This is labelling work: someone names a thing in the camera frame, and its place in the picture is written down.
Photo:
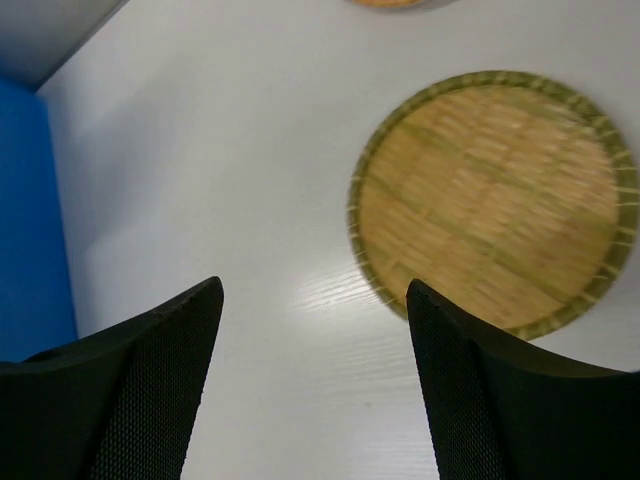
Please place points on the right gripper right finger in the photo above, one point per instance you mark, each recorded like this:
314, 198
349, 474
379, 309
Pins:
499, 407

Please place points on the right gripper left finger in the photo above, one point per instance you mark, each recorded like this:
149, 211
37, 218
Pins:
118, 404

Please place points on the green-rimmed bamboo tray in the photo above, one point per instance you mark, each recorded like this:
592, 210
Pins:
512, 194

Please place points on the blue plastic bin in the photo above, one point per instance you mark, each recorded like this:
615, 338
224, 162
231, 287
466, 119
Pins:
37, 310

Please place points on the brown woven bamboo tray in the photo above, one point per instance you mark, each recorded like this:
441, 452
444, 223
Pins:
387, 4

